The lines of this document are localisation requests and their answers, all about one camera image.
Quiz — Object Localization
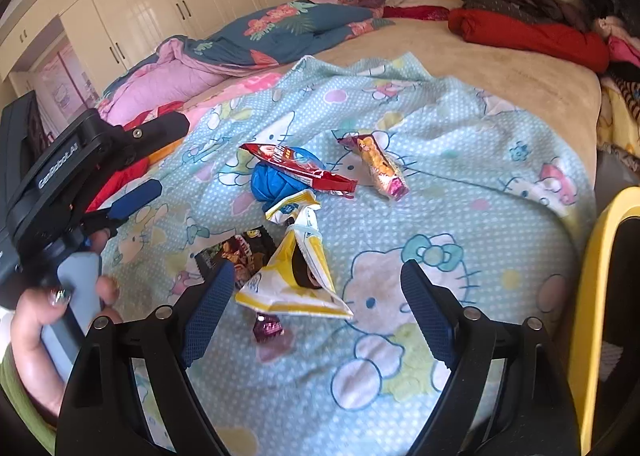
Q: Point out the black snack packet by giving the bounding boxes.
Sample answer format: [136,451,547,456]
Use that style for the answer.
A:
[195,228,275,289]

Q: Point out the yellow trash bin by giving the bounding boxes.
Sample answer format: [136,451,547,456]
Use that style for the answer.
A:
[570,186,640,456]

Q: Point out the blue floral quilt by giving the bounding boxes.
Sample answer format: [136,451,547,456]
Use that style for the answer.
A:
[97,0,396,121]

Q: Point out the red snack wrapper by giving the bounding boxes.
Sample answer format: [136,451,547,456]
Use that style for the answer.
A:
[238,142,358,197]

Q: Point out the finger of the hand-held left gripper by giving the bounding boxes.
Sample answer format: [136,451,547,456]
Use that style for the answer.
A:
[82,179,163,237]
[112,110,191,159]

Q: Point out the person's left hand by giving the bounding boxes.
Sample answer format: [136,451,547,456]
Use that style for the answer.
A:
[10,276,123,419]

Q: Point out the yellow cartoon blanket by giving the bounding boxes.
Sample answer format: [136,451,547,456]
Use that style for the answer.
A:
[597,80,640,157]

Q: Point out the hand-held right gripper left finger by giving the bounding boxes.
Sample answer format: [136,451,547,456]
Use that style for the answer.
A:
[60,261,236,456]

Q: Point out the red and cream pillow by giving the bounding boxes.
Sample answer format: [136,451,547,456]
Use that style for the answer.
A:
[382,0,463,21]

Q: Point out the yellow white chip bag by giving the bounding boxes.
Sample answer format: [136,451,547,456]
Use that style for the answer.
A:
[235,206,354,321]

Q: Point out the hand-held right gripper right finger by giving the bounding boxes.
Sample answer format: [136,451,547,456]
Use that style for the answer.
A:
[400,258,596,456]

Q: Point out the cream wardrobe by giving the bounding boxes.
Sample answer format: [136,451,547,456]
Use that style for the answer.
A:
[0,0,296,101]

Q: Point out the blue plastic bag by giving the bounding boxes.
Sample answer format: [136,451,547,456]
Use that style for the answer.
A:
[250,148,326,211]

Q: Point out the pink cartoon blanket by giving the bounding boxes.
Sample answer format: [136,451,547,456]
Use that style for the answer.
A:
[180,70,296,121]

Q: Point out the rolled red garment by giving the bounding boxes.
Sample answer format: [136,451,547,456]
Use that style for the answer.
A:
[447,8,611,74]

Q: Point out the pink printed door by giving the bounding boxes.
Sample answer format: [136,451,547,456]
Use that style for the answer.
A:
[30,43,101,106]

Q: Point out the small white yellow wrapper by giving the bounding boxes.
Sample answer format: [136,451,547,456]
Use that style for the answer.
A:
[265,189,321,227]

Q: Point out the purple candy wrapper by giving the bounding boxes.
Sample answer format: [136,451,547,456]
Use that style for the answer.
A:
[252,313,286,344]

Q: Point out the light blue cartoon sheet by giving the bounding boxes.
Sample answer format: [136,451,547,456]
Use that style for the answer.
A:
[97,53,598,456]

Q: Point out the pink snack packet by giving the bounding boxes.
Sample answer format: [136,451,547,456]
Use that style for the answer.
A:
[336,131,411,200]

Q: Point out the beige bed sheet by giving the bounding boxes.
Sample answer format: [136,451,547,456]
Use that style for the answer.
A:
[310,18,603,177]

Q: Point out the person's left forearm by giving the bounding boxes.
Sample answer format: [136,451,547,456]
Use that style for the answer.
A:
[0,351,57,454]

